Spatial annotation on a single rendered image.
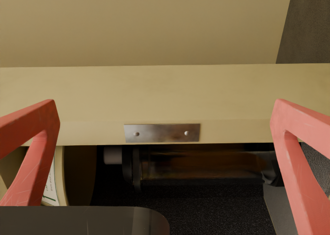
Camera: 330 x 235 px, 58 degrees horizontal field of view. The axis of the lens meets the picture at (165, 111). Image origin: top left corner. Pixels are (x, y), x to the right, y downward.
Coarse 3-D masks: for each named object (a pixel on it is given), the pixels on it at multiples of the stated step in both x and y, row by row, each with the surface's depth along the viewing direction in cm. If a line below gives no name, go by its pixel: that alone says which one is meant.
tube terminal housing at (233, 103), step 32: (256, 64) 36; (288, 64) 36; (320, 64) 36; (0, 96) 31; (32, 96) 31; (64, 96) 31; (96, 96) 31; (128, 96) 31; (160, 96) 30; (192, 96) 30; (224, 96) 30; (256, 96) 30; (288, 96) 30; (320, 96) 30; (64, 128) 28; (96, 128) 28; (224, 128) 28; (256, 128) 28; (0, 160) 31; (0, 192) 33
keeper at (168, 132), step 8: (128, 128) 28; (136, 128) 28; (144, 128) 28; (152, 128) 28; (160, 128) 28; (168, 128) 28; (176, 128) 28; (184, 128) 28; (192, 128) 28; (128, 136) 28; (136, 136) 28; (144, 136) 28; (152, 136) 28; (160, 136) 28; (168, 136) 28; (176, 136) 28; (184, 136) 28; (192, 136) 28
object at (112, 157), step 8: (104, 152) 43; (112, 152) 43; (120, 152) 43; (128, 152) 40; (104, 160) 43; (112, 160) 43; (120, 160) 43; (128, 160) 40; (128, 168) 40; (128, 176) 40
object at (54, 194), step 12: (60, 156) 35; (72, 156) 50; (84, 156) 51; (96, 156) 52; (60, 168) 35; (72, 168) 50; (84, 168) 50; (48, 180) 36; (60, 180) 35; (72, 180) 48; (84, 180) 49; (48, 192) 36; (60, 192) 35; (72, 192) 47; (84, 192) 48; (48, 204) 38; (60, 204) 37; (72, 204) 44; (84, 204) 46
